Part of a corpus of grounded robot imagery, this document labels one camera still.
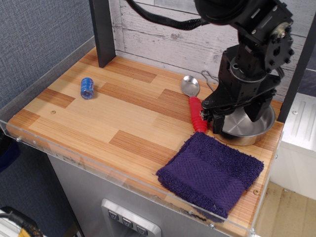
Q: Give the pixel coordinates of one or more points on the small blue can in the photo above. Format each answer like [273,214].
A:
[87,88]

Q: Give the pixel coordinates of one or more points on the red handled metal spoon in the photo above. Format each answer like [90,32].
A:
[190,87]

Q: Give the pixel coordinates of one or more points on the dark right vertical post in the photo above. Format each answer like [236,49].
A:
[303,34]

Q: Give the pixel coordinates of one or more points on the dark left vertical post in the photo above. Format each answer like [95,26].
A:
[103,31]

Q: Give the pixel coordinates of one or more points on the silver cabinet with button panel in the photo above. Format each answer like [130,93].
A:
[128,200]

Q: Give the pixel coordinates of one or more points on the stainless steel pan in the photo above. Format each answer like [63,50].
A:
[239,130]

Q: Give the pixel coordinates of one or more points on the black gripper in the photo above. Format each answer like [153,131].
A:
[237,90]

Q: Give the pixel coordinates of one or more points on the dark vertical post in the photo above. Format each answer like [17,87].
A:
[303,34]
[103,31]

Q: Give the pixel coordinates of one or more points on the purple folded towel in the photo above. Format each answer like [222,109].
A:
[209,174]

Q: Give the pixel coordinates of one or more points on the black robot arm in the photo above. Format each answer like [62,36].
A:
[250,71]

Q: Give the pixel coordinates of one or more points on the white metal side cabinet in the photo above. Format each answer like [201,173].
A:
[295,164]

